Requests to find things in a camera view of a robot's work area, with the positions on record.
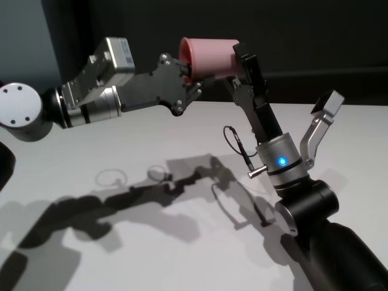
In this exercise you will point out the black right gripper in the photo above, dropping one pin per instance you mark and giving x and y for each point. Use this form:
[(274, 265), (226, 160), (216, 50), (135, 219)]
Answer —
[(263, 121)]

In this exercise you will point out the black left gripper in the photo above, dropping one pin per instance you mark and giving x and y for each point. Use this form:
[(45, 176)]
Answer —
[(157, 88)]

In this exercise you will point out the pink plastic cup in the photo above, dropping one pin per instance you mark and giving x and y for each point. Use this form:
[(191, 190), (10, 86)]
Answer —
[(212, 57)]

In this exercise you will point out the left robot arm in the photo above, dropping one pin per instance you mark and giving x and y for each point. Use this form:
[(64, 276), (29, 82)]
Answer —
[(21, 112)]

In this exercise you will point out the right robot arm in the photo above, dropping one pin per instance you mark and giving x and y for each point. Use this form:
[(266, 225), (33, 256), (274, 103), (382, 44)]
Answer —
[(309, 206)]

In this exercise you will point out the thin grey horizontal bar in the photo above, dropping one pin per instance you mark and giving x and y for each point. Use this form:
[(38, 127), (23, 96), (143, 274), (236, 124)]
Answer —
[(327, 74)]

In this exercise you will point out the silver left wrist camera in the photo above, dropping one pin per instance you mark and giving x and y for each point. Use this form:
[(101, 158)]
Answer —
[(119, 56)]

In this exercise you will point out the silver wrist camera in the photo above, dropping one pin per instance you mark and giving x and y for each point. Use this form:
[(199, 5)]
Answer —
[(330, 103), (119, 56)]

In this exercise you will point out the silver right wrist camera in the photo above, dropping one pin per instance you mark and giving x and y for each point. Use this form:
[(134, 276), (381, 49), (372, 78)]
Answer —
[(330, 103)]

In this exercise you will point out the silver right camera bracket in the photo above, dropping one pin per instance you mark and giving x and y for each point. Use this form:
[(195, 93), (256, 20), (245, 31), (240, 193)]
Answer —
[(313, 136)]

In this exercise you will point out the silver camera bracket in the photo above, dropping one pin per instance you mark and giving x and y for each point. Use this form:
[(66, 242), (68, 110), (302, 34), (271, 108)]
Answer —
[(91, 78), (313, 136)]

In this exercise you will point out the silver left camera bracket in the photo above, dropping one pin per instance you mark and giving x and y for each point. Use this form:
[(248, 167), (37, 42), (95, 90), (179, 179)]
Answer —
[(91, 78)]

